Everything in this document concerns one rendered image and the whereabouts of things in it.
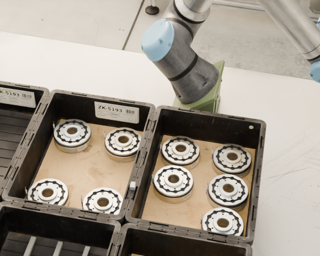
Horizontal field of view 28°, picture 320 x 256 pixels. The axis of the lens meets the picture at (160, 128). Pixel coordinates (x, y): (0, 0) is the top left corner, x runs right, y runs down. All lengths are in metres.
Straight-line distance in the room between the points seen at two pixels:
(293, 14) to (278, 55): 1.79
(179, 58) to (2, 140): 0.55
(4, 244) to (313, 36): 0.93
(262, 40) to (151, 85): 1.47
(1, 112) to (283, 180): 0.84
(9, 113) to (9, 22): 1.80
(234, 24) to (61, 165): 2.07
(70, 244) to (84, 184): 0.19
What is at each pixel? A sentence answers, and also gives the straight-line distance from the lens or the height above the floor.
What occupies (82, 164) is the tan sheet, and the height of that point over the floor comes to 0.83.
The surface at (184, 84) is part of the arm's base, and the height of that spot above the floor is 0.86.
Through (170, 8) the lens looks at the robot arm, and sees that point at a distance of 1.95.
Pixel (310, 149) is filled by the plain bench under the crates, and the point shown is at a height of 0.70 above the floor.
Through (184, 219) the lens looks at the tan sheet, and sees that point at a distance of 1.61.
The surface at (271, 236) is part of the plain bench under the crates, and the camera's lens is 1.77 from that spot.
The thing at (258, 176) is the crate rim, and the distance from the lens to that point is 1.59.
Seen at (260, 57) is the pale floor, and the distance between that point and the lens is 3.41.
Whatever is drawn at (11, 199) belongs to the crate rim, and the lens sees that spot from 1.55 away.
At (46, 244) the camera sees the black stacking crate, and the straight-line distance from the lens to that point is 1.58.
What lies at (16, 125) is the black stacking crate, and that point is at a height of 0.83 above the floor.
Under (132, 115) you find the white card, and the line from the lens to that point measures 1.77.
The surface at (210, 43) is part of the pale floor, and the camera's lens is 3.46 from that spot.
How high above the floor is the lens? 2.13
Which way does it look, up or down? 46 degrees down
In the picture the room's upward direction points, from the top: 2 degrees clockwise
